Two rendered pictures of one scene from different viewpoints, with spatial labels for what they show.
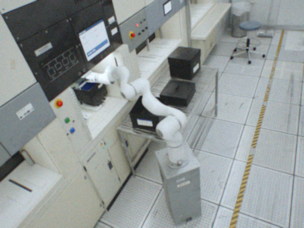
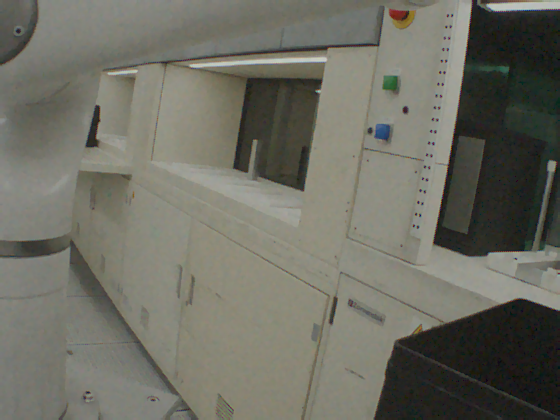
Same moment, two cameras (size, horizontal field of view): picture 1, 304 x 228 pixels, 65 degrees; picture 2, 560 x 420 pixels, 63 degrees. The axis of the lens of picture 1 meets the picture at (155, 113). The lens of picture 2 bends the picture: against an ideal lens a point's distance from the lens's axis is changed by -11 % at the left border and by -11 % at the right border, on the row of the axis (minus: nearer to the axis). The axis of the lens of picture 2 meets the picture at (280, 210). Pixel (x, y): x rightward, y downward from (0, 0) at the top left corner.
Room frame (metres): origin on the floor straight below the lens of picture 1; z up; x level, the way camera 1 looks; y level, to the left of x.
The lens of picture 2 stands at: (1.57, -0.38, 1.07)
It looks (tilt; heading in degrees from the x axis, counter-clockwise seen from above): 9 degrees down; 112
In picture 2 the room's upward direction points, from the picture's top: 9 degrees clockwise
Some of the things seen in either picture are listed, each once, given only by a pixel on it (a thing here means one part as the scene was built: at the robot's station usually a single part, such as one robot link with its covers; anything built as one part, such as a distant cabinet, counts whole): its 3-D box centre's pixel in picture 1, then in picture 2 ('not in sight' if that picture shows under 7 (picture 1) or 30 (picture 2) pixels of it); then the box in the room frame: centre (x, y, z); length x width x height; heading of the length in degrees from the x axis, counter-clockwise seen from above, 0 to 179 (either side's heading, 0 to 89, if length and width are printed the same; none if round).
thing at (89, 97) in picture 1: (89, 88); not in sight; (1.98, 0.58, 1.06); 0.24 x 0.20 x 0.32; 147
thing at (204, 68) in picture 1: (176, 120); not in sight; (2.05, -0.22, 0.38); 1.30 x 0.60 x 0.76; 146
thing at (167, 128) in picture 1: (169, 132); (28, 104); (1.18, -0.07, 1.07); 0.19 x 0.12 x 0.24; 126
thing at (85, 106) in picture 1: (95, 102); not in sight; (1.98, 0.57, 0.89); 0.22 x 0.21 x 0.04; 56
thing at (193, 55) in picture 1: (185, 62); not in sight; (2.44, -0.43, 0.89); 0.29 x 0.29 x 0.25; 52
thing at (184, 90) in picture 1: (177, 91); not in sight; (2.00, -0.26, 0.83); 0.29 x 0.29 x 0.13; 59
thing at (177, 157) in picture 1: (175, 150); (6, 330); (1.20, -0.10, 0.85); 0.19 x 0.19 x 0.18
